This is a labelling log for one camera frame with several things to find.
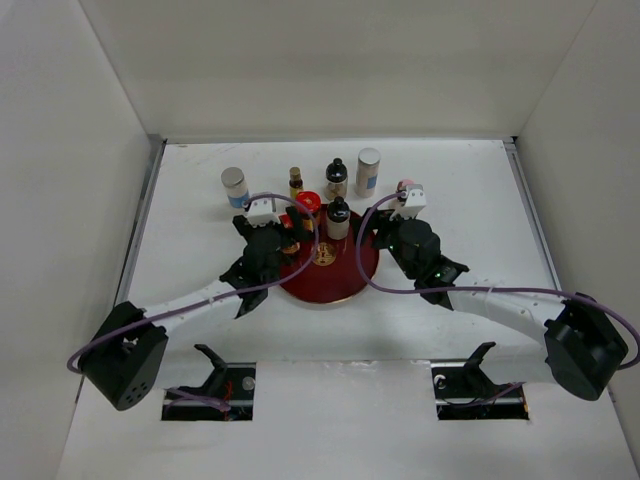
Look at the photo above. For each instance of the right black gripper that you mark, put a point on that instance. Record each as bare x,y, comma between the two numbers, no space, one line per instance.
379,220

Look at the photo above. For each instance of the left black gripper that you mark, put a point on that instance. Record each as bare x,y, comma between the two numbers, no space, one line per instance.
245,229

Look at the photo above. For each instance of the red-lid chili sauce jar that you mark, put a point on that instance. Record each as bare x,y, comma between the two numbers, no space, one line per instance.
294,247

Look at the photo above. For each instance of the peppercorn jar blue label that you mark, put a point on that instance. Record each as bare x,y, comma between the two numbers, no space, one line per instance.
234,182

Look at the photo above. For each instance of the black-cap clear spice bottle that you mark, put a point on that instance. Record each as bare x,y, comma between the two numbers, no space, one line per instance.
338,218

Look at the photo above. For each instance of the peppercorn jar silver lid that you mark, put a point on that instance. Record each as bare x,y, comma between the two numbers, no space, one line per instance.
368,162

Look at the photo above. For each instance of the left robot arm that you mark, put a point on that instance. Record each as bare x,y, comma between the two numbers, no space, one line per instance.
125,356

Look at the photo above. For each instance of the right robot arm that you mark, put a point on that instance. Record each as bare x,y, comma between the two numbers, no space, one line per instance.
574,340

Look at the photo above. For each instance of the pink-cap spice shaker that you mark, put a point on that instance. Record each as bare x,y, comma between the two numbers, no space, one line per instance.
401,189

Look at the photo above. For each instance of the round red lacquer tray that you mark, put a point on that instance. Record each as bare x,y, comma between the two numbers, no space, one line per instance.
333,275

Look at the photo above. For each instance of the small yellow-label oil bottle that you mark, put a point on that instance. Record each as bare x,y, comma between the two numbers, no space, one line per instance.
296,184

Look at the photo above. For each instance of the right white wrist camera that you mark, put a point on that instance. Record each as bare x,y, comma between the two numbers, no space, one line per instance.
414,204

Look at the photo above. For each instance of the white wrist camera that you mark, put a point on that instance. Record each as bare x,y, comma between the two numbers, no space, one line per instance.
414,204
260,210

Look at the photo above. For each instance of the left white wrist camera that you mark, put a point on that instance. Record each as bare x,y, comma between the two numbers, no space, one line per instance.
260,210

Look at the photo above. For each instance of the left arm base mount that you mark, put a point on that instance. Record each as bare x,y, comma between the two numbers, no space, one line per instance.
226,395

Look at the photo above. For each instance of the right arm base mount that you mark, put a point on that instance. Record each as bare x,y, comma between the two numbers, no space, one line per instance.
463,392

